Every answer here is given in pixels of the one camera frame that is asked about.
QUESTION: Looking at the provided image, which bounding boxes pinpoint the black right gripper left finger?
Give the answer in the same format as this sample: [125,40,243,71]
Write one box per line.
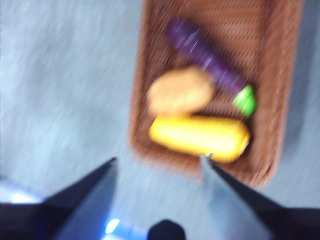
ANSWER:
[42,156,119,240]

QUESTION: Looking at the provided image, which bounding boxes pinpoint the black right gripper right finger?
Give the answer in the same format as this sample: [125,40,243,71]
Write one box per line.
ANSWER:
[200,152,285,240]

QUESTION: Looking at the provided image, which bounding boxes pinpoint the yellow corn cob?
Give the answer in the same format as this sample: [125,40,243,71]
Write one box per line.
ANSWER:
[148,115,251,164]

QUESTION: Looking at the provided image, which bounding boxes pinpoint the brown potato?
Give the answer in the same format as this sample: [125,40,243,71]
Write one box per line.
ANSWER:
[146,65,217,116]

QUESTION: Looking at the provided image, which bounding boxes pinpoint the brown woven wicker basket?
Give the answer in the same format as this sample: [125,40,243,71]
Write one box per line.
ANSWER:
[126,0,305,189]

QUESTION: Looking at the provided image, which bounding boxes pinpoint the purple eggplant with green stem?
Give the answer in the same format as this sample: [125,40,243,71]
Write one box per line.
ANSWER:
[166,19,259,119]

